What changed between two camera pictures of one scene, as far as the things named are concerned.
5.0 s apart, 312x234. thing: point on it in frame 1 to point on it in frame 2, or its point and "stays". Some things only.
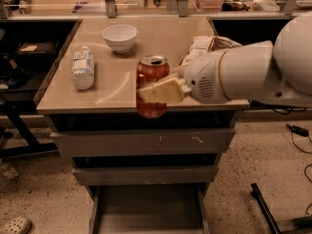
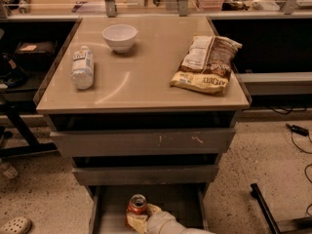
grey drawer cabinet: x=114 y=96 stays
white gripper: x=204 y=76 to x=156 y=220
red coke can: x=151 y=70 to x=137 y=206
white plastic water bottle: x=83 y=69 stays
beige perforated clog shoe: x=17 y=225 stays
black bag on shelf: x=42 y=52 stays
